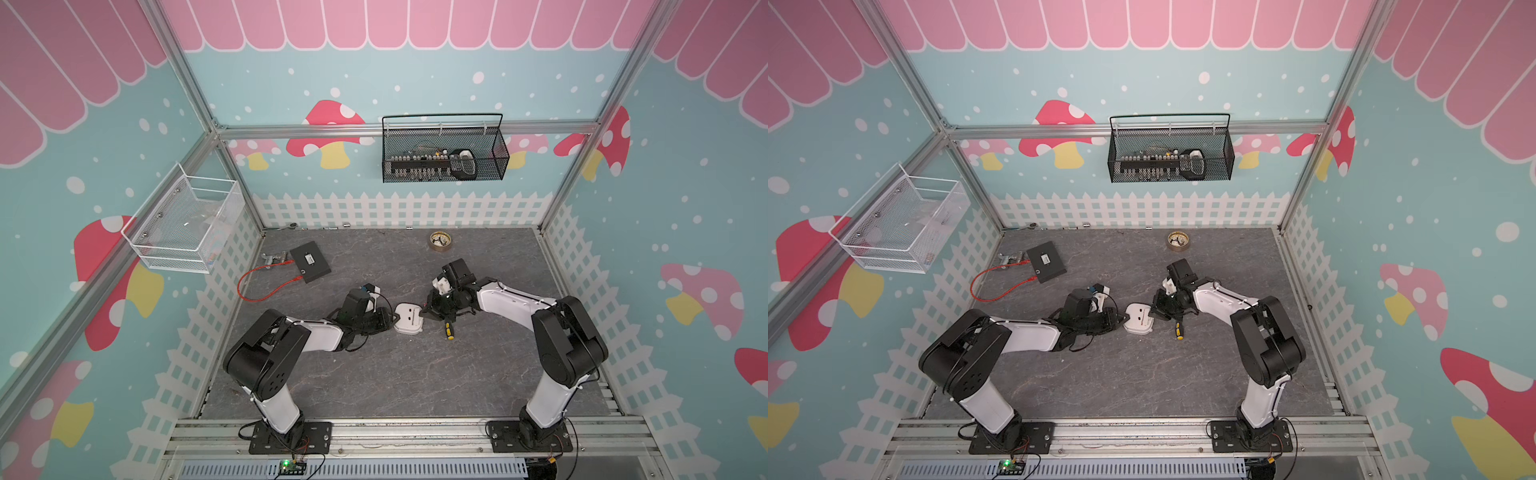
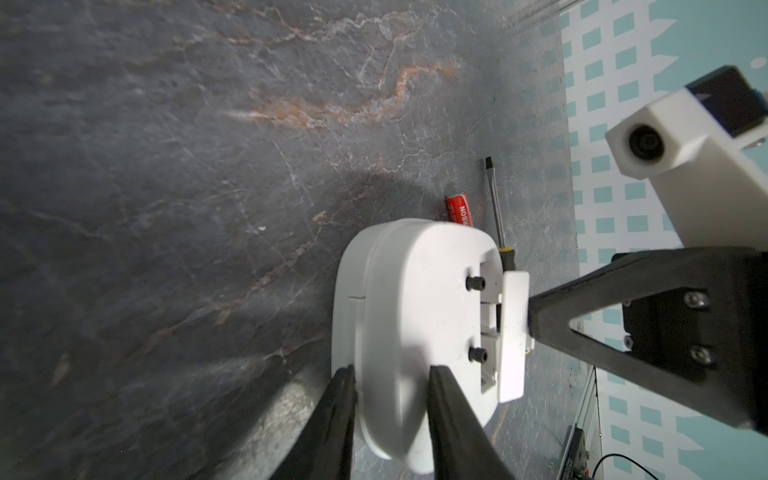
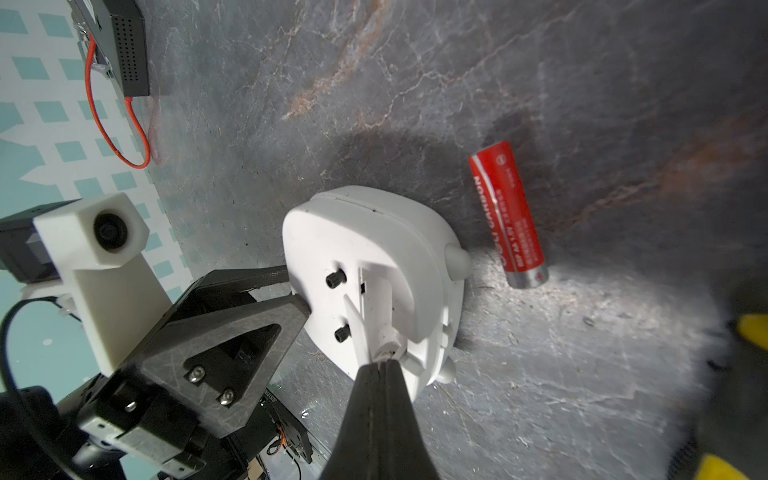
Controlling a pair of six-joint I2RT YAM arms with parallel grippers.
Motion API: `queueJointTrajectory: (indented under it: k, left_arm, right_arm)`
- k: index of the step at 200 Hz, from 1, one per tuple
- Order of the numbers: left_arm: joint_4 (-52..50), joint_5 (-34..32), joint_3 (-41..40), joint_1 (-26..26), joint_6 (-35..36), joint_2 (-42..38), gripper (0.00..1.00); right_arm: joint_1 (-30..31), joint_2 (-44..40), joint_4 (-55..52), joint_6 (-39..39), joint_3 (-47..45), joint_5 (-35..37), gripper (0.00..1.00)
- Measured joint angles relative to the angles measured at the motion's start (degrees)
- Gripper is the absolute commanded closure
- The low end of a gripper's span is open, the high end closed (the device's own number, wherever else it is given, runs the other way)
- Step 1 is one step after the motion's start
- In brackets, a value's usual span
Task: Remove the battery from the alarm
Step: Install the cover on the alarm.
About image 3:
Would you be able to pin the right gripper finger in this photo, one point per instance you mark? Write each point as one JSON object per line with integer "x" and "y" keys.
{"x": 379, "y": 437}

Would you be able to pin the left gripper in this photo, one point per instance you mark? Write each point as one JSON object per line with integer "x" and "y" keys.
{"x": 202, "y": 371}

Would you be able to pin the white square alarm clock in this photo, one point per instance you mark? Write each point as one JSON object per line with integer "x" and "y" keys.
{"x": 384, "y": 278}

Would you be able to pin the red battery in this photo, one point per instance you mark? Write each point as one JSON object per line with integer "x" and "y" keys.
{"x": 508, "y": 216}

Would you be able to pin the black yellow screwdriver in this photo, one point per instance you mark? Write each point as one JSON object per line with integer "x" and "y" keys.
{"x": 729, "y": 440}

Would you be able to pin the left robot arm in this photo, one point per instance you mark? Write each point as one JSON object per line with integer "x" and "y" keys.
{"x": 40, "y": 439}

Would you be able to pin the black box device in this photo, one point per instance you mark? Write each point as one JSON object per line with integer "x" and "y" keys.
{"x": 118, "y": 28}

